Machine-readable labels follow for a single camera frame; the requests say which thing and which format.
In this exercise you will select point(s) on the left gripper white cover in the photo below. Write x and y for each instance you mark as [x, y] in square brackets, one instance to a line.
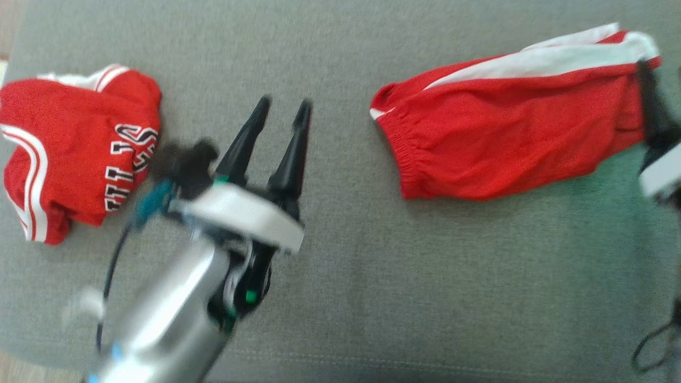
[245, 213]

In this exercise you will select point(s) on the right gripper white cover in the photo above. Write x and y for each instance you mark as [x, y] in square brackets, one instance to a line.
[665, 173]

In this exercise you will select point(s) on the red shorts white stripes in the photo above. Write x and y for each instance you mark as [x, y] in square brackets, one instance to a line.
[505, 127]

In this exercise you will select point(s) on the red basketball jersey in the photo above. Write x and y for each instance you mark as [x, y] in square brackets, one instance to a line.
[74, 138]

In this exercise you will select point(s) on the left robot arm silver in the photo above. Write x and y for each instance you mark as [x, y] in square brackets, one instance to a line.
[165, 314]

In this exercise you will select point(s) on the grey sofa seat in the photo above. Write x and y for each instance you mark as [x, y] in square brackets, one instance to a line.
[372, 276]

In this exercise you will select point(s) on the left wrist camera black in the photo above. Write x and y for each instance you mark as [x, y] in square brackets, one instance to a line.
[189, 165]

